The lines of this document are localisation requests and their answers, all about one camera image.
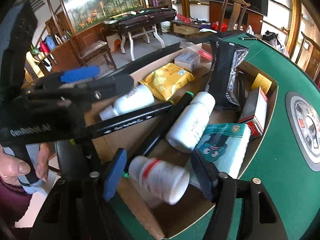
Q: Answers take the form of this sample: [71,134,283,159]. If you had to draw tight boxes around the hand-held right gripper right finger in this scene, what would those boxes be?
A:
[191,150,288,240]

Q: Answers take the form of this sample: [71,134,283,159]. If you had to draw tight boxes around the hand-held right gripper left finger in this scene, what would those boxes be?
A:
[32,148,128,240]

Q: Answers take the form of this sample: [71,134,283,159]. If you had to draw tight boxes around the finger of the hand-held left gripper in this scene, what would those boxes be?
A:
[32,65,101,88]
[27,74,135,103]

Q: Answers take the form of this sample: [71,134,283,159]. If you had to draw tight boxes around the small white plastic bottle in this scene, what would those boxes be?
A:
[99,84,156,121]

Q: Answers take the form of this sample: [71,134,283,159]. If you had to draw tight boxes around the teal tissue pack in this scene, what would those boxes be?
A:
[194,122,251,181]

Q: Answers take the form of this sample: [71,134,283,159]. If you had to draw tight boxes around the white bottle red label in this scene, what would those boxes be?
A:
[129,155,191,205]

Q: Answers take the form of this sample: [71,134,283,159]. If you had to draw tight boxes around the black marker yellow end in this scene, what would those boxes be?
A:
[85,101,174,142]

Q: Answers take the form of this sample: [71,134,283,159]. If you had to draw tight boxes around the cardboard box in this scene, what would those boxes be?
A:
[84,42,278,240]

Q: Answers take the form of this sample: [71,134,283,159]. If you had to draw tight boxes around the large white plastic bottle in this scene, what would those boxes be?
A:
[165,92,216,154]

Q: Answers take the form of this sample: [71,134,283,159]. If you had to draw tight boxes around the yellow snack packet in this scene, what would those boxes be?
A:
[138,63,196,101]

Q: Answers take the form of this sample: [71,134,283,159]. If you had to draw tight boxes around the black marker green cap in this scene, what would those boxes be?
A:
[124,91,194,179]

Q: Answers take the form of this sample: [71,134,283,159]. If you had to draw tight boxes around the red white cigarette box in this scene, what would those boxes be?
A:
[237,87,269,139]

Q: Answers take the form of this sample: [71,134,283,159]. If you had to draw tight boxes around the small white box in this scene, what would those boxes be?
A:
[174,52,201,73]

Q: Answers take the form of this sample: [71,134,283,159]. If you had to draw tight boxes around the clear plastic bag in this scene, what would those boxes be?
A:
[179,41,202,54]

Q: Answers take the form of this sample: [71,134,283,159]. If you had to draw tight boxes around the black foil packet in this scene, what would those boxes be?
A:
[207,37,250,111]

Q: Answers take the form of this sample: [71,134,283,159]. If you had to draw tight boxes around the red packet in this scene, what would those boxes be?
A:
[198,49,213,61]

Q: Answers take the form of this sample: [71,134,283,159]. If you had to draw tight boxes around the yellow small box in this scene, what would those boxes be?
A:
[251,73,272,95]

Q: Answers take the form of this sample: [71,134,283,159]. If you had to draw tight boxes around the person's left forearm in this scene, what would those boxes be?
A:
[0,177,33,228]

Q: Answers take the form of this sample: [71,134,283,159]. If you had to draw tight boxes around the person's left hand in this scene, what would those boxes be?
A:
[0,143,52,186]

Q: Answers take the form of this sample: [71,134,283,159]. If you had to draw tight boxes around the wooden chair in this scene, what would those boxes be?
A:
[294,31,320,81]
[218,0,251,33]
[66,32,117,73]

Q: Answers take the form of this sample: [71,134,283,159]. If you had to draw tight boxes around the blue container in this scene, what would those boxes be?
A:
[45,35,57,52]

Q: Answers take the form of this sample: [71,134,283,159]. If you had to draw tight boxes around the orange stool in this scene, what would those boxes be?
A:
[106,33,122,53]

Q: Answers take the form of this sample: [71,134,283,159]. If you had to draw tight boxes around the folded black table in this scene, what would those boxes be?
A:
[103,8,177,62]

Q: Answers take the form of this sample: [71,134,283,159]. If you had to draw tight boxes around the light blue cloth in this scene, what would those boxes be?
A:
[20,171,49,196]

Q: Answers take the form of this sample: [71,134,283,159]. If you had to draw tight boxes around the low wooden cabinet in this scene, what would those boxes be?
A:
[171,20,218,37]

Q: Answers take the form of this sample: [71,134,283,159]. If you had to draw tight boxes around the round table centre console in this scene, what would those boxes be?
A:
[285,91,320,172]

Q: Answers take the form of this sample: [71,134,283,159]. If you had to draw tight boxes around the red bag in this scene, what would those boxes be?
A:
[211,22,228,32]

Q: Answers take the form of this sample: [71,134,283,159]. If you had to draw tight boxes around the pile of dark clothing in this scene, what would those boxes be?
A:
[262,30,290,56]

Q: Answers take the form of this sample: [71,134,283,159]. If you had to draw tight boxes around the floral wall painting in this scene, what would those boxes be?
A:
[54,0,148,34]

